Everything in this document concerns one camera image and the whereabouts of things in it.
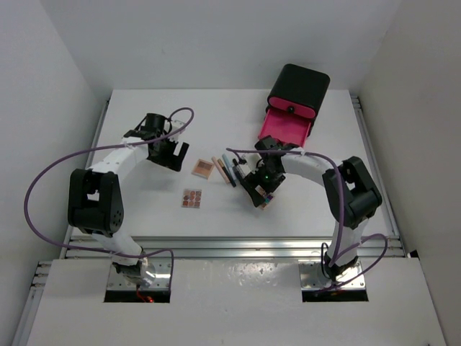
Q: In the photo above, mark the metal base plate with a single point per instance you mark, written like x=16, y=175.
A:
x=312, y=277
x=160, y=274

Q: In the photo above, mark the light blue black pen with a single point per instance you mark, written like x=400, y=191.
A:
x=229, y=170

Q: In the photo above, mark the colourful eyeshadow palette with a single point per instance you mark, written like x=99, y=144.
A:
x=268, y=198

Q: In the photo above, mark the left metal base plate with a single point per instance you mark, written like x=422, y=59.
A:
x=160, y=274

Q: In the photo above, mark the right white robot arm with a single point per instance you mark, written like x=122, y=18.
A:
x=352, y=195

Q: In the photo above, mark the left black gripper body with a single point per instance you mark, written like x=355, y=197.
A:
x=164, y=156

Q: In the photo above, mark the black drawer cabinet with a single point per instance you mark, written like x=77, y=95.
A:
x=301, y=85

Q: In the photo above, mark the brown gold makeup pencil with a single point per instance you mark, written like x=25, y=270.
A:
x=225, y=170

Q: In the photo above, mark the eyeshadow palette round brown pans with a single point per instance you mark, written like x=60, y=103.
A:
x=191, y=198

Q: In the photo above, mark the brown eyeshadow palette four pans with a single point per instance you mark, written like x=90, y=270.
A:
x=203, y=169

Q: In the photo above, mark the peach concealer stick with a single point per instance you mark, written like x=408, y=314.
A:
x=221, y=171

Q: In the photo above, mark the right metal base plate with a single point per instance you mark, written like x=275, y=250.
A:
x=312, y=277

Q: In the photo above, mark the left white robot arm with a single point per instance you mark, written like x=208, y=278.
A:
x=95, y=205

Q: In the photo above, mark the black mascara tube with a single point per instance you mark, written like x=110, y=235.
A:
x=241, y=172

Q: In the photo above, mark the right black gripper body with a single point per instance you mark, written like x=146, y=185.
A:
x=265, y=177

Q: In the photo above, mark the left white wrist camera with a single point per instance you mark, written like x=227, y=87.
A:
x=174, y=129

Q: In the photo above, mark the aluminium frame rail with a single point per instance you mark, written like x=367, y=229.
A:
x=236, y=247

